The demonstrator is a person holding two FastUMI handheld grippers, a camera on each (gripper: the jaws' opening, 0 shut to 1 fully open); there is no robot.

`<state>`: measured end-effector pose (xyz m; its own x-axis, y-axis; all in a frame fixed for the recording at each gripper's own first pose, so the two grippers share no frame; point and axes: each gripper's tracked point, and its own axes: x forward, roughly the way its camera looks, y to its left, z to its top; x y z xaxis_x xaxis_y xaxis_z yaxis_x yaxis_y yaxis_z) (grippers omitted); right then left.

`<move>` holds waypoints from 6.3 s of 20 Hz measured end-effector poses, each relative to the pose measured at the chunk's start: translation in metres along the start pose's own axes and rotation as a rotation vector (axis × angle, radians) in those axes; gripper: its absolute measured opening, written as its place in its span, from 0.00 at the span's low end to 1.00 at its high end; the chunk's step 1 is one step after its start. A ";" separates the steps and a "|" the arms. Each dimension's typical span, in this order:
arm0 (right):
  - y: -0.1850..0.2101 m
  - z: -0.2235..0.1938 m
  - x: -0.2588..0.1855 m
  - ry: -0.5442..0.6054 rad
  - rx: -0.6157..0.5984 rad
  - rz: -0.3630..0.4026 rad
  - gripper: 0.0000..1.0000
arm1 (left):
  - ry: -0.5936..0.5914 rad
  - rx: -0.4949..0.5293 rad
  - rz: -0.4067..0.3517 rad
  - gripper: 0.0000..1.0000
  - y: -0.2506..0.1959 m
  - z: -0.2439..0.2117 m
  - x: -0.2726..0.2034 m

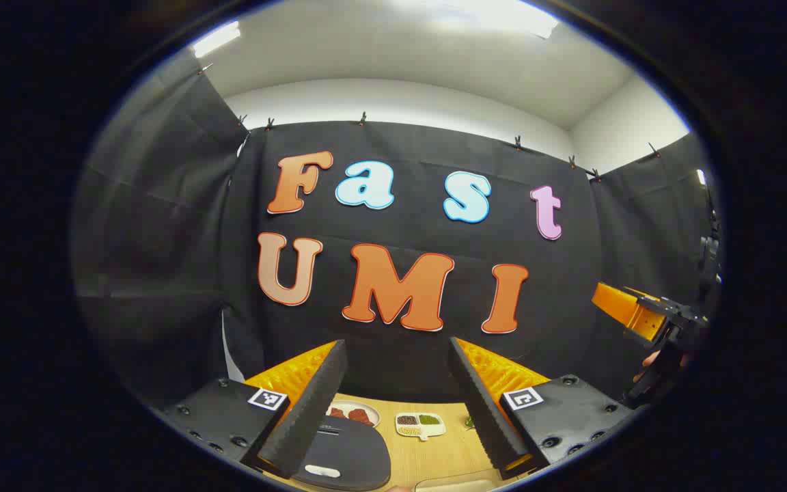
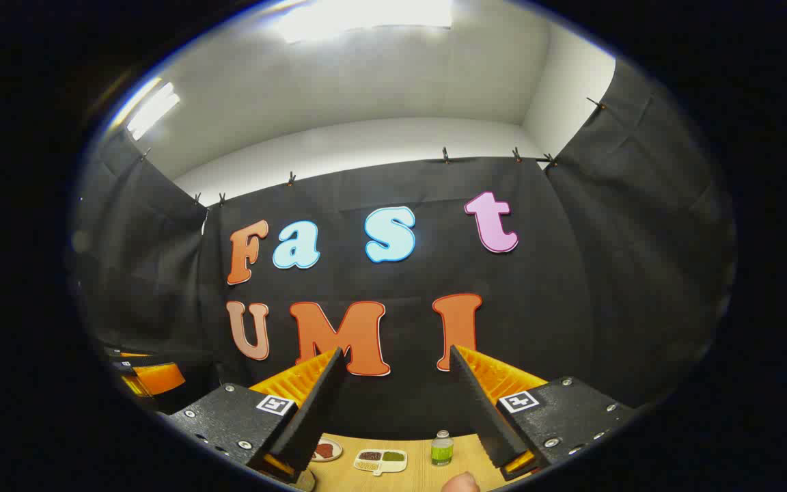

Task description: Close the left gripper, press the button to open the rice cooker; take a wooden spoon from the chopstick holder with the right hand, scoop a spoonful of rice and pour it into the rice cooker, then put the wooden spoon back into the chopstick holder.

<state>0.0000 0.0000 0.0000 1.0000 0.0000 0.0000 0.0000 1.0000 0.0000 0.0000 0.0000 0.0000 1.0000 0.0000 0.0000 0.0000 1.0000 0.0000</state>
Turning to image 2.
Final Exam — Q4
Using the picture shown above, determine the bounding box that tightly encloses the white divided bean dish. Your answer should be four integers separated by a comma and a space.
354, 449, 408, 476

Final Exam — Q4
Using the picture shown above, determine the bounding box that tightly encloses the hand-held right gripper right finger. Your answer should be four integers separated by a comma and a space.
450, 345, 640, 482

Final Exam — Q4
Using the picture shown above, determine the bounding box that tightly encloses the green drink bottle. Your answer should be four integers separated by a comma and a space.
431, 430, 454, 467

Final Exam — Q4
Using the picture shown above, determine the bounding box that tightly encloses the white oval red bean plate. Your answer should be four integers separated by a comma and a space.
310, 437, 344, 463

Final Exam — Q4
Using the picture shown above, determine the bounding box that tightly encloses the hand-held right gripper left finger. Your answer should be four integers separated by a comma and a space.
161, 347, 348, 487

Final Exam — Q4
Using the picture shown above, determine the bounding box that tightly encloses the ceiling light panel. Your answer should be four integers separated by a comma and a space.
127, 82, 181, 141

